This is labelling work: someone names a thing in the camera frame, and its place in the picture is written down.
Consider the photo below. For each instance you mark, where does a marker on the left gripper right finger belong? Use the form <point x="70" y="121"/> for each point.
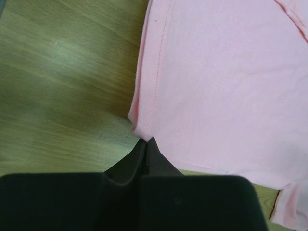
<point x="171" y="201"/>

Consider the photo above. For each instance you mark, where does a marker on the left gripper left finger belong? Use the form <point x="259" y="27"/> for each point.
<point x="93" y="201"/>

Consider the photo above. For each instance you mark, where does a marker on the pink t shirt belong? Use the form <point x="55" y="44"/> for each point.
<point x="222" y="85"/>

